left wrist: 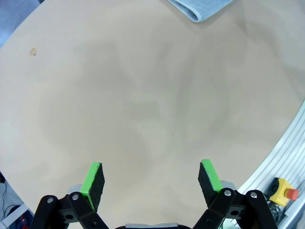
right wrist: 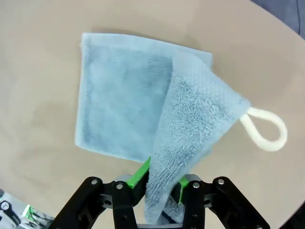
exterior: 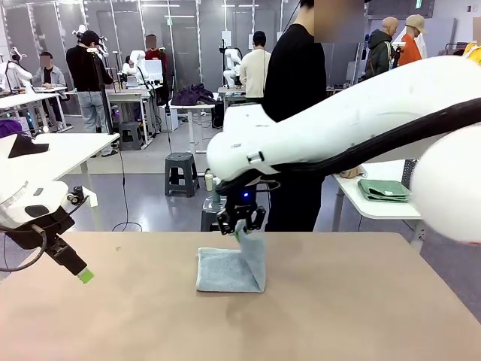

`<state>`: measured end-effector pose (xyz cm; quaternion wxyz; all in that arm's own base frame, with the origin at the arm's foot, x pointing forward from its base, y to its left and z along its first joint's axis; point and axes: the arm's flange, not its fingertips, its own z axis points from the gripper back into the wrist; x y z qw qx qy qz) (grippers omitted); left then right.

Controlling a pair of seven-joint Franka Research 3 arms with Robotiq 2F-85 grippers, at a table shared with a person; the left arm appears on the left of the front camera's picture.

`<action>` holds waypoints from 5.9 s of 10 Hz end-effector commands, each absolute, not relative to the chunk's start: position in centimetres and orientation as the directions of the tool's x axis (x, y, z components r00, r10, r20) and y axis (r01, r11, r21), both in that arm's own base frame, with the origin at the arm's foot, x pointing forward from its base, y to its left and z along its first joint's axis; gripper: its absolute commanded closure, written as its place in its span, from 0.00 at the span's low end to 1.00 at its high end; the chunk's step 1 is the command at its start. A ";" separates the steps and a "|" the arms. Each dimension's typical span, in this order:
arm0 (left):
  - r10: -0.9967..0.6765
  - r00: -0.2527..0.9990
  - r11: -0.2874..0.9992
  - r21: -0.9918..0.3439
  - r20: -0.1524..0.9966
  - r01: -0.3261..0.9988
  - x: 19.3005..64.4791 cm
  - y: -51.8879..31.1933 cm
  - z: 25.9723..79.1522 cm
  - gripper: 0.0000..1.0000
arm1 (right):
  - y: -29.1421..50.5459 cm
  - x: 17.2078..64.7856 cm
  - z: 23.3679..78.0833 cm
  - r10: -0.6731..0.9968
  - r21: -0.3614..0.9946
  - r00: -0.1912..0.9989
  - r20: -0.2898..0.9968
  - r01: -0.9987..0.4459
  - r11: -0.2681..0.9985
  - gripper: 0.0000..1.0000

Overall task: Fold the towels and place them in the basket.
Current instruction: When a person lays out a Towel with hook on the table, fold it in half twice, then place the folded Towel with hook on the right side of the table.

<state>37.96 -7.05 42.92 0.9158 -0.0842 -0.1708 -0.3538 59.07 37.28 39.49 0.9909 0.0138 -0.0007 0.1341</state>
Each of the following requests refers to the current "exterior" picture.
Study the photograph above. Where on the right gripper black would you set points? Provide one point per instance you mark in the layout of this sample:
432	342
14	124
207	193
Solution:
242	201

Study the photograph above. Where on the green towel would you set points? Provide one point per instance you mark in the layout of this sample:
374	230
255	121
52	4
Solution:
383	190

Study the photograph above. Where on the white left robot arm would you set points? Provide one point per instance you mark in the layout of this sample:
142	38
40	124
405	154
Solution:
22	201

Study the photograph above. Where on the white rounded table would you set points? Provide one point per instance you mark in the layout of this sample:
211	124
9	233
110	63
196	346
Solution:
75	150
349	195

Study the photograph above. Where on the seated person grey jacket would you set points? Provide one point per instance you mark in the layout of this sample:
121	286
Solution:
50	77

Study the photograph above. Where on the purple clothes pile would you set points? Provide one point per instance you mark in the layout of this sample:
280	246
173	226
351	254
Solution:
191	96

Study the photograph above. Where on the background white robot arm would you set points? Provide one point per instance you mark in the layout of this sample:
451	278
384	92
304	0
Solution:
231	73
137	69
19	69

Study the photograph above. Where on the mannequin in yellow jacket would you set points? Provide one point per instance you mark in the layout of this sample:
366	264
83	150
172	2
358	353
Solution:
474	52

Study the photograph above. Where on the mannequin in dark jacket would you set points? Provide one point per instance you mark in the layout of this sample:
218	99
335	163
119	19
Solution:
377	52

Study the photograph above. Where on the narrow white standing desk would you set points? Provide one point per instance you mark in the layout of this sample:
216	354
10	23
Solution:
188	108

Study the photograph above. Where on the light blue towel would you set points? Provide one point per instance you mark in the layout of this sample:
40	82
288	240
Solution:
225	270

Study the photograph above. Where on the purple cloth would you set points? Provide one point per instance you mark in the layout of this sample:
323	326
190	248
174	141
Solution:
9	128

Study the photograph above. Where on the grey plastic mesh basket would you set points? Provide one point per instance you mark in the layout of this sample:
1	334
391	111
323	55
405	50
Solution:
409	173

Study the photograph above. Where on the man in black cap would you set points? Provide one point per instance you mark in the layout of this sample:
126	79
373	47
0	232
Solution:
84	67

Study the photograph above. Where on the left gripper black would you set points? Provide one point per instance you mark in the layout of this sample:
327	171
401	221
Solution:
22	235

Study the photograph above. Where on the metal robot workbench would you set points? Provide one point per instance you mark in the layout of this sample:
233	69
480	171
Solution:
127	96
225	92

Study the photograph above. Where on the person in black t-shirt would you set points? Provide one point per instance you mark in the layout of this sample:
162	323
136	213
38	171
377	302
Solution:
293	75

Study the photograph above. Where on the mannequin in orange shirt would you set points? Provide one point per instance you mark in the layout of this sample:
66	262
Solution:
409	50

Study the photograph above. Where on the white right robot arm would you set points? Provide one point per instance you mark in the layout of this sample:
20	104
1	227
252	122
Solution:
338	120

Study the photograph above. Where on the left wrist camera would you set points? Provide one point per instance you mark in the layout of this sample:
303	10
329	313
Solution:
76	195

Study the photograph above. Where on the cream bottle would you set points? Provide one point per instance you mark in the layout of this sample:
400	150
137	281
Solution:
209	183

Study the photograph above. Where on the dark grey plastic stool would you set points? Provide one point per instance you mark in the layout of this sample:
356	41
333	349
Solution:
208	218
182	161
130	129

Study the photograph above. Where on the person in red top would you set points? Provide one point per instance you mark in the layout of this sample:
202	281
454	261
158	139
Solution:
154	55

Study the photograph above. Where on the man in cream sweater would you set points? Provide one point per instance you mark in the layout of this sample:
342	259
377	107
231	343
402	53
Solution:
255	71

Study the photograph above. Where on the person's left hand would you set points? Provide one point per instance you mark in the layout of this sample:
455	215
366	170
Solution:
352	173

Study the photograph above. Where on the grey-green bottle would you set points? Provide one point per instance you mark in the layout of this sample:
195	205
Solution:
215	193

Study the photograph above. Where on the long white desk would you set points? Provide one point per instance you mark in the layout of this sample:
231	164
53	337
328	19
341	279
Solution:
26	98

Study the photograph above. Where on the black cloth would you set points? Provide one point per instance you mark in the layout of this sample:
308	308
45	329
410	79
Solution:
26	148

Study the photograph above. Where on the white computer case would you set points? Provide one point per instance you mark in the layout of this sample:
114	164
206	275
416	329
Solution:
169	118

